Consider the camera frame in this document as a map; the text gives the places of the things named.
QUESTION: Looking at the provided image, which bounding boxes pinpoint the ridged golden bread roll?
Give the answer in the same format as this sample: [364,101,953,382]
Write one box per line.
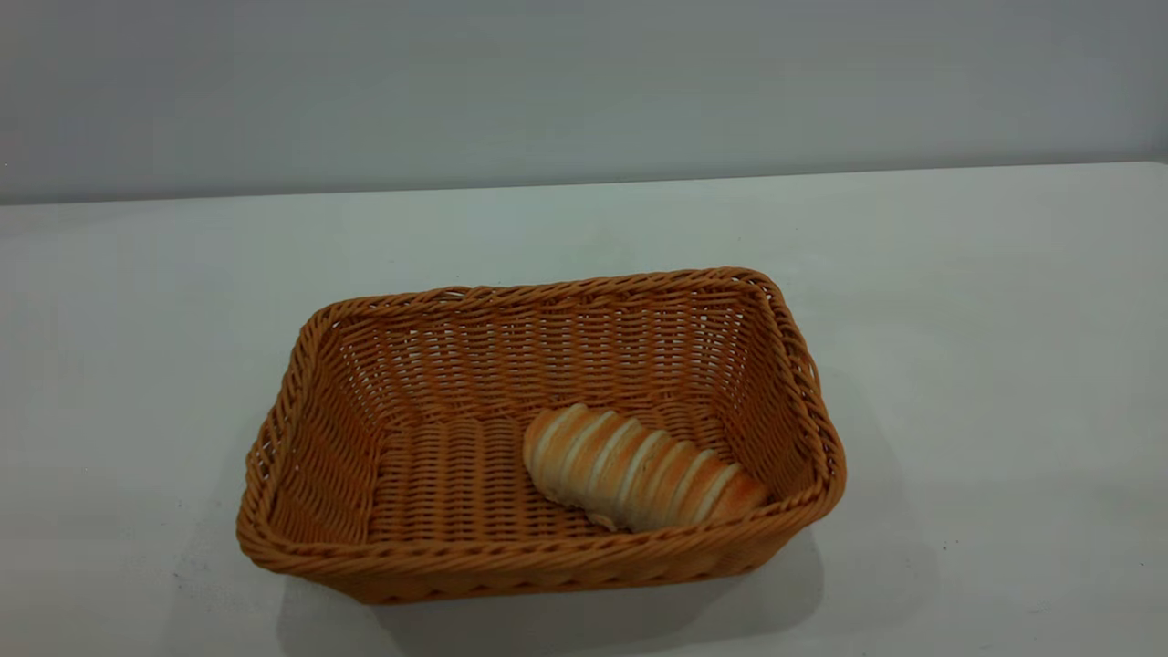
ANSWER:
[522,403,770,534]

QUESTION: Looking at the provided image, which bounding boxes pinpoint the orange woven wicker basket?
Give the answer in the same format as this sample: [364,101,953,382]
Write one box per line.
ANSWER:
[235,266,848,605]

